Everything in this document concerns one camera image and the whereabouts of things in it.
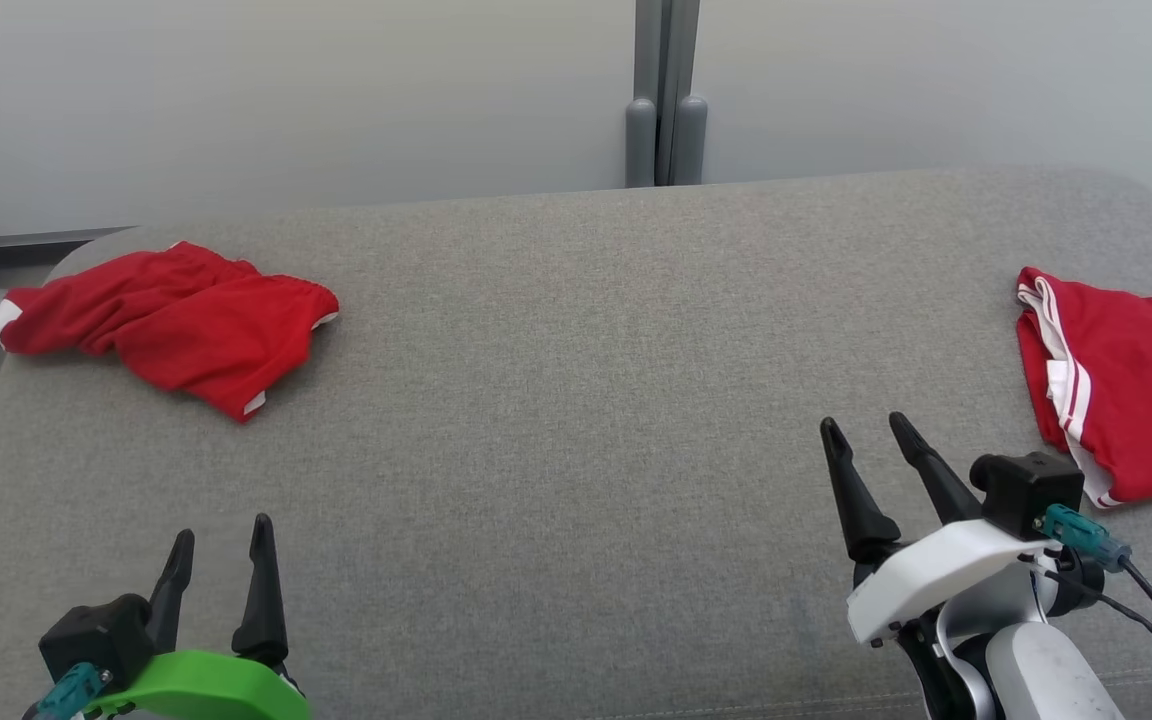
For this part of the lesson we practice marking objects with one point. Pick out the grey partition post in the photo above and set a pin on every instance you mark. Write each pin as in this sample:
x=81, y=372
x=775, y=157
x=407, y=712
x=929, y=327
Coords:
x=688, y=120
x=642, y=120

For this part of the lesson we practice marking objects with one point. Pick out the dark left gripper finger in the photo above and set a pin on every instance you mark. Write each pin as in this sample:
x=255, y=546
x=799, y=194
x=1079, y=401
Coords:
x=172, y=595
x=262, y=610

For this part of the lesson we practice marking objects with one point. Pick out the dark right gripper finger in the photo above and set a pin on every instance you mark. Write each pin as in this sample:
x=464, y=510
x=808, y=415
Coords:
x=941, y=485
x=861, y=510

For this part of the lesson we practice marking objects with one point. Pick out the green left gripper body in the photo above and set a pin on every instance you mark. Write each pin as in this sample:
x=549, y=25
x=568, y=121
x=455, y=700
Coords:
x=206, y=690

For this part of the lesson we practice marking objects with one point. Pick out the red jersey with white sleeves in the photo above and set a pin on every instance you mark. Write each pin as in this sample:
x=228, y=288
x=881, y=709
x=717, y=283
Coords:
x=1146, y=400

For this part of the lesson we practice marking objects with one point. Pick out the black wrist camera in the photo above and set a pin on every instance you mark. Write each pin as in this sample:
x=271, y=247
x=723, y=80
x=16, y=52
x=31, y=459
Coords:
x=96, y=630
x=1031, y=490

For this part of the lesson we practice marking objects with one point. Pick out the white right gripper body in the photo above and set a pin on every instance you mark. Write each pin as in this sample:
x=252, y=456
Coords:
x=946, y=570

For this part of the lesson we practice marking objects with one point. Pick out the grey fabric sofa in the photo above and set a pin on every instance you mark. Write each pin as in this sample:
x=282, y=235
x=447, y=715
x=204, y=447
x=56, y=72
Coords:
x=576, y=420

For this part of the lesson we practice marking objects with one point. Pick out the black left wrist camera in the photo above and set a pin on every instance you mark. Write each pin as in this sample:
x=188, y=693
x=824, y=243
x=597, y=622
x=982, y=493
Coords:
x=96, y=630

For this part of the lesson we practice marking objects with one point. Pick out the red shorts with white stripes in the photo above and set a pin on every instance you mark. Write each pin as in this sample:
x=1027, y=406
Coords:
x=196, y=325

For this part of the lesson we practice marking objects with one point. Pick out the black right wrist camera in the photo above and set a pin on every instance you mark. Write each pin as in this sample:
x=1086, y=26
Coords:
x=1031, y=490

